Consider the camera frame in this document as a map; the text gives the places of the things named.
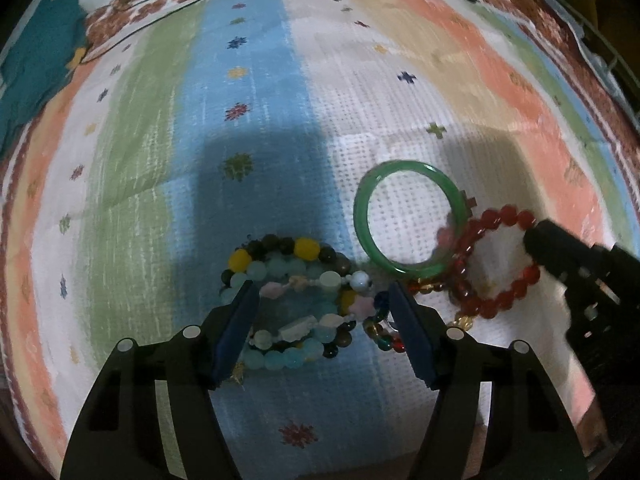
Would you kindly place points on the green jade bangle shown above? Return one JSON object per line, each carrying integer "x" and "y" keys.
{"x": 408, "y": 215}

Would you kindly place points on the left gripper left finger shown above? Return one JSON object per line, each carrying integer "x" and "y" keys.
{"x": 117, "y": 433}

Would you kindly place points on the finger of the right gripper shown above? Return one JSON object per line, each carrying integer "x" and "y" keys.
{"x": 560, "y": 253}

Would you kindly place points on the wire rack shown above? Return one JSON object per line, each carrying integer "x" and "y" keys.
{"x": 610, "y": 68}

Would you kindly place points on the striped colourful mat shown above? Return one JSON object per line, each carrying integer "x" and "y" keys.
{"x": 200, "y": 143}

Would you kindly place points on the teal cloth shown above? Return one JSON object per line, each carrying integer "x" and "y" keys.
{"x": 37, "y": 66}

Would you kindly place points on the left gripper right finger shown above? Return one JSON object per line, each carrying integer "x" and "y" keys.
{"x": 529, "y": 435}

